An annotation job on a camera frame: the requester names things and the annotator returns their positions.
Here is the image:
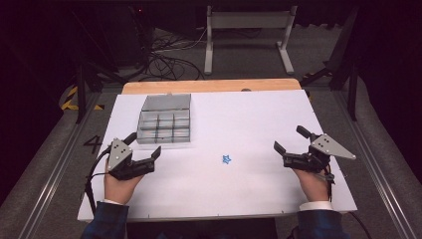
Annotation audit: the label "person's right hand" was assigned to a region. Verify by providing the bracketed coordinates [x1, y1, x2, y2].
[293, 167, 331, 203]

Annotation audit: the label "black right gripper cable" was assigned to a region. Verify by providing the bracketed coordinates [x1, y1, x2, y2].
[321, 163, 373, 239]

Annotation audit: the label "person's left hand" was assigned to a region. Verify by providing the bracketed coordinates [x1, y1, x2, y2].
[104, 158, 144, 204]

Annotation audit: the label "white table board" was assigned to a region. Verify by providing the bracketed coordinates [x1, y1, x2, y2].
[77, 89, 358, 223]

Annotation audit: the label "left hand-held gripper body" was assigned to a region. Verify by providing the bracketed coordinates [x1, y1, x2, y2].
[106, 137, 156, 181]

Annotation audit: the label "metal floor rail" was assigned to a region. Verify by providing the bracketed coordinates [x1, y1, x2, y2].
[17, 92, 102, 239]
[332, 91, 422, 239]

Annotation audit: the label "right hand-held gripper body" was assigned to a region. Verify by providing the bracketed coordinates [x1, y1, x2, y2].
[282, 132, 357, 174]

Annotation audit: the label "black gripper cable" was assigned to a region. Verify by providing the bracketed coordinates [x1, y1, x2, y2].
[321, 163, 373, 239]
[84, 146, 112, 215]

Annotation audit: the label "clear plastic compartment box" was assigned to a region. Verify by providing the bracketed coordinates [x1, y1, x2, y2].
[135, 93, 193, 145]

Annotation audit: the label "black tripod stand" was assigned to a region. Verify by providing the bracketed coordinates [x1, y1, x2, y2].
[70, 9, 147, 125]

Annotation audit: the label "black floor cables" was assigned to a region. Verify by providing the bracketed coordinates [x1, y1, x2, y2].
[138, 25, 207, 83]

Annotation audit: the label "black angled stand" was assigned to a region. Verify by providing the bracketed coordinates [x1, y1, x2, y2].
[300, 5, 361, 122]

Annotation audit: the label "white metal stand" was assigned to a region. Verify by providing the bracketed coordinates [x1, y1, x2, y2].
[203, 4, 299, 76]

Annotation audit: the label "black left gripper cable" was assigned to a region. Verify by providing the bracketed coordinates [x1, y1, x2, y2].
[84, 146, 112, 215]

